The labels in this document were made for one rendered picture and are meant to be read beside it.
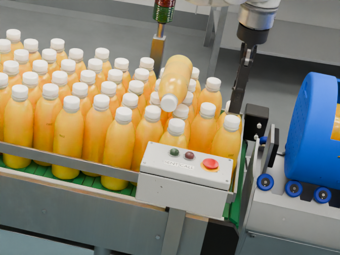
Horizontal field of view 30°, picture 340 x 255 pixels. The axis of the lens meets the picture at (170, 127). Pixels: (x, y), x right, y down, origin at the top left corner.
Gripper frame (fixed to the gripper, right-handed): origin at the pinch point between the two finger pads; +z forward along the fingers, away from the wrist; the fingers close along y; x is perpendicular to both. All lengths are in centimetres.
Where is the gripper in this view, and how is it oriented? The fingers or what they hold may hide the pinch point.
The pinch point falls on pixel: (237, 97)
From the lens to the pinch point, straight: 164.4
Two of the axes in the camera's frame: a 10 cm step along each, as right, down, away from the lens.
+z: -1.5, 8.4, 5.2
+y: 1.6, -5.0, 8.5
